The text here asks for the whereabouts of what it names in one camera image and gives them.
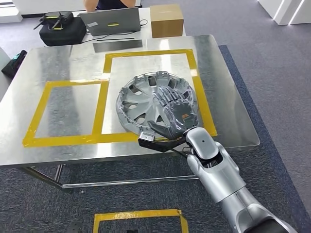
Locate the brown cardboard box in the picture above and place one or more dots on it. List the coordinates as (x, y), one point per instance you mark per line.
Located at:
(166, 21)

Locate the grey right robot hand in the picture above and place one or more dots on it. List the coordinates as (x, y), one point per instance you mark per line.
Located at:
(180, 115)

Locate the black bag with teal trim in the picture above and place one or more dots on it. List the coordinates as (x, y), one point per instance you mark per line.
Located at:
(14, 64)

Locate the black remote with antennas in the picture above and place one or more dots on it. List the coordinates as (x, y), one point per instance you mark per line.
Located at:
(56, 17)

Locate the yellow floor tape square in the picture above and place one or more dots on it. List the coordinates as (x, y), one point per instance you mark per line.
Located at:
(136, 214)

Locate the black right wrist camera bracket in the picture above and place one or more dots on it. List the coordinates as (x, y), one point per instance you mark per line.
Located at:
(160, 146)

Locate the person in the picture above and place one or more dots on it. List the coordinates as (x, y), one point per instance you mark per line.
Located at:
(109, 4)

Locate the grey laptop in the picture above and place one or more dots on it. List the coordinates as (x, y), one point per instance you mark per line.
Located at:
(112, 21)

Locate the grey plastic wheel hubcap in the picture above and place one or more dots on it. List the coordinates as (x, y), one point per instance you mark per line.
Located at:
(136, 106)

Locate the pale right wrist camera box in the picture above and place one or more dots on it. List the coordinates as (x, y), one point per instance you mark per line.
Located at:
(146, 136)

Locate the black carrying case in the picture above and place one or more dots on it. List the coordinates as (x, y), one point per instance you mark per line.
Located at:
(63, 33)

